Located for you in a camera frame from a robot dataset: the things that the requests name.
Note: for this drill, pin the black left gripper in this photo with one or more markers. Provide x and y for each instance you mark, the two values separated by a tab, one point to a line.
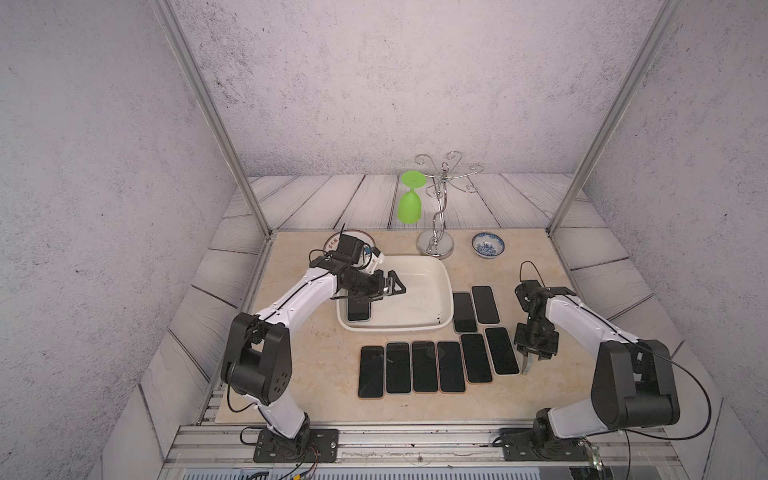
377	288

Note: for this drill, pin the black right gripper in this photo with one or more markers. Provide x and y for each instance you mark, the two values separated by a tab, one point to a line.
542	352

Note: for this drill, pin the blue purple case phone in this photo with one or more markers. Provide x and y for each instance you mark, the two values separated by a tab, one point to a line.
502	351

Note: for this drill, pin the mint green case phone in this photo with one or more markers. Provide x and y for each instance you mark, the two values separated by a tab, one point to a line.
358	309

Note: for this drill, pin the grey green case phone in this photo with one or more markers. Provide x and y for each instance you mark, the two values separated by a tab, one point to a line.
485	305

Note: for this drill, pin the pink case phone front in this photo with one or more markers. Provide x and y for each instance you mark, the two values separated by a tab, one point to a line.
451	370

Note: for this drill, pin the light green case phone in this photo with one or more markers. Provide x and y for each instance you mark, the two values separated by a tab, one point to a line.
398	368

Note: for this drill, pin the black phone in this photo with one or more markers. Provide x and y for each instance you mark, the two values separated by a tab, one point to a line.
371	372

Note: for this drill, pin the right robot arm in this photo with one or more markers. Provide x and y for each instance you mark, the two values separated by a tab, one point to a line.
633	383

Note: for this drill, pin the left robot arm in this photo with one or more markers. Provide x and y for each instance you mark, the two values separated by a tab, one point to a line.
257	361

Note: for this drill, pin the white plastic storage box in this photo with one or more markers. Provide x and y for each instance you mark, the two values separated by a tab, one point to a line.
426	305

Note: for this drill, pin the pale pink case phone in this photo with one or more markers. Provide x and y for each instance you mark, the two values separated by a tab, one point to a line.
478	369

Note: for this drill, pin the pink case phone behind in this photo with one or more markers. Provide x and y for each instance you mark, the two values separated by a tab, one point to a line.
424	367

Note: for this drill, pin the metal glass rack stand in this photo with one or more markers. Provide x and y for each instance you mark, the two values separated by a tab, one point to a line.
437	243

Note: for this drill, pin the orange patterned round plate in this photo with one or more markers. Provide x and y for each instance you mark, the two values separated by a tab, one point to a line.
332	242

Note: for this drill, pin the green plastic wine glass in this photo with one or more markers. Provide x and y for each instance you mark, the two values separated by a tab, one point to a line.
410	205

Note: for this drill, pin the blue white porcelain bowl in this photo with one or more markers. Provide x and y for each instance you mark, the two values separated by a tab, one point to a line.
487	245

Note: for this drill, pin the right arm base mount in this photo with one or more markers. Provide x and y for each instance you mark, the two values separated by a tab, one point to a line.
530	445

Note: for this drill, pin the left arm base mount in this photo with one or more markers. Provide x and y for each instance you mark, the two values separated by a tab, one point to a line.
310	444

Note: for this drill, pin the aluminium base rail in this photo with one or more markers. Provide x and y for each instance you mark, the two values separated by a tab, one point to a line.
376	451

